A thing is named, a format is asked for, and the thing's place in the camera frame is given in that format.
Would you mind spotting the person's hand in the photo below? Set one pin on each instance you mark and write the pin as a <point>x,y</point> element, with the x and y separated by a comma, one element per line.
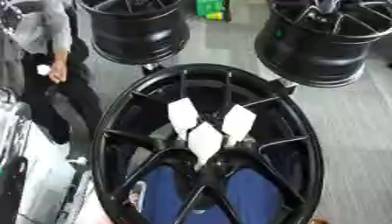
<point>57,71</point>

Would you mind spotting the black spoked wheel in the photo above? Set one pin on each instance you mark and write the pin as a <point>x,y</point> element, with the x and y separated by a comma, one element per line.
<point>122,122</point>

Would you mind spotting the blue cloth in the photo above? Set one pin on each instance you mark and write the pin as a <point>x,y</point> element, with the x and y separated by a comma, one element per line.
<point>255,195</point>

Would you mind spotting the small white object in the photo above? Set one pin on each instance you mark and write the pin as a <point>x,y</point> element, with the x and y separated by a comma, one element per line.
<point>43,69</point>

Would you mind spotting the black wheel rim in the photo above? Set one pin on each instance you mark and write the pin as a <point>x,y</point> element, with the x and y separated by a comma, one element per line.
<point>138,35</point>
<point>311,49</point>

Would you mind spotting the green box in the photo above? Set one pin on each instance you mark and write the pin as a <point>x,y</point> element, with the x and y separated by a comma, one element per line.
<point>210,8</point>

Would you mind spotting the person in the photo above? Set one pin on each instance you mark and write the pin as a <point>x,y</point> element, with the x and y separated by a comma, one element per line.
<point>46,87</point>

